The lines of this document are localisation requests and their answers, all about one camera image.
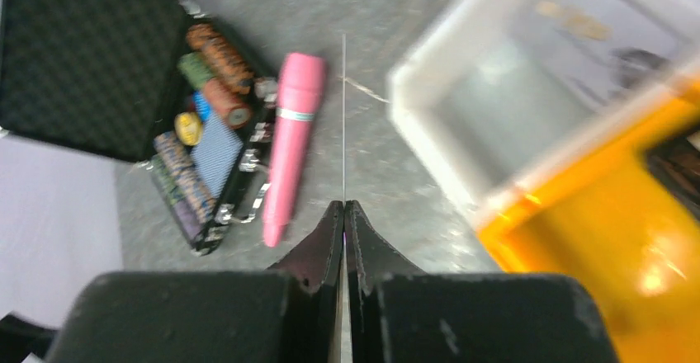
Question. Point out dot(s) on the blue playing card deck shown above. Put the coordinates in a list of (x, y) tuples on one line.
[(215, 155)]

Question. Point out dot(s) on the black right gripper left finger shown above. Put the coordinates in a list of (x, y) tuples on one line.
[(288, 312)]

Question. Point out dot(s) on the loose black white chips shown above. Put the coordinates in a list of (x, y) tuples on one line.
[(266, 88)]

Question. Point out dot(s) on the green purple chip stack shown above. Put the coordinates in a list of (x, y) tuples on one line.
[(174, 198)]

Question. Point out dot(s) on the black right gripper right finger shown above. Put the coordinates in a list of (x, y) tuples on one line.
[(400, 313)]

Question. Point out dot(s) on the pink cylindrical device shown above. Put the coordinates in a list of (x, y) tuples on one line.
[(301, 85)]

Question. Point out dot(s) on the orange black chip stack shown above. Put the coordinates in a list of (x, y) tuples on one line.
[(222, 58)]

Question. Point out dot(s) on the blue dealer button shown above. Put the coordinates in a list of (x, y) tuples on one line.
[(202, 106)]

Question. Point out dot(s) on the black card in yellow bin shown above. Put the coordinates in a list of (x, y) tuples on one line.
[(674, 163)]

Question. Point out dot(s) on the green red chip stack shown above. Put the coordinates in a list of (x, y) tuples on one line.
[(234, 112)]

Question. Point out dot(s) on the white plastic bin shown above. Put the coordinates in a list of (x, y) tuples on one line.
[(482, 115)]

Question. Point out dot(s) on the blue orange chip stack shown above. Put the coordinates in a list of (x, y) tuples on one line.
[(182, 169)]

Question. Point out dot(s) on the yellow plastic bin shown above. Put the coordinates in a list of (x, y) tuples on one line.
[(607, 222)]

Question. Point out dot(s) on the black poker chip case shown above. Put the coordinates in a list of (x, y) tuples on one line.
[(101, 76)]

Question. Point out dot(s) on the white card in white bin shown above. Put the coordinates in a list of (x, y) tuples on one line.
[(599, 49)]

